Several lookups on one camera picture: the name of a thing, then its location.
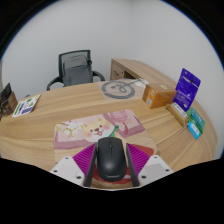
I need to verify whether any round grey disc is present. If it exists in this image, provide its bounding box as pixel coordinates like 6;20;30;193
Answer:
100;79;137;100

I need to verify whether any small beige box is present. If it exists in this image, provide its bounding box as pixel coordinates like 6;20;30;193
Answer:
165;102;190;127

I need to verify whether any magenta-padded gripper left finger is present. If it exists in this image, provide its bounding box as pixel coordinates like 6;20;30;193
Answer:
49;143;98;188

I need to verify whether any black box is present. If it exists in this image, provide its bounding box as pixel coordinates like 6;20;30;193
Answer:
0;82;13;108

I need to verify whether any wooden side desk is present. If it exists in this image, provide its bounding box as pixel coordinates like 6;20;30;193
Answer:
110;58;181;88

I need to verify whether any purple card package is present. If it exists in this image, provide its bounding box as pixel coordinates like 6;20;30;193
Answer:
172;67;202;113

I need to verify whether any black computer mouse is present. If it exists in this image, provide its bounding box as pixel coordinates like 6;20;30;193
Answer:
96;136;128;183

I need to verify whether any grey backpack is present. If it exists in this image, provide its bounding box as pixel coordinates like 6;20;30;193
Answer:
63;54;94;88

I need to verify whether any light blue package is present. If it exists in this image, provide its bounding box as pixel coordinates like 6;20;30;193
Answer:
185;121;203;140

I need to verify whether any black mesh office chair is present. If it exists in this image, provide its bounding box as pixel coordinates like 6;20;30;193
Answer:
46;49;106;92

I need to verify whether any printed sheet with coloured shapes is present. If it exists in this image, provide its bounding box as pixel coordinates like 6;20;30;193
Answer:
12;93;42;118

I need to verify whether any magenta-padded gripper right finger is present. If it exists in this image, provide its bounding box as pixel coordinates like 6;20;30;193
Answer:
125;143;175;188

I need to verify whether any cartoon print mouse pad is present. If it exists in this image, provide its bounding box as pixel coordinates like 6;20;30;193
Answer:
53;109;158;190

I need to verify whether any orange-brown small box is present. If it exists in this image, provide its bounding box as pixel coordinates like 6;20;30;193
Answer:
142;82;178;110

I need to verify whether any teal green package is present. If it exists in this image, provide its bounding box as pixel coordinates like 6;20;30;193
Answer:
189;107;207;132

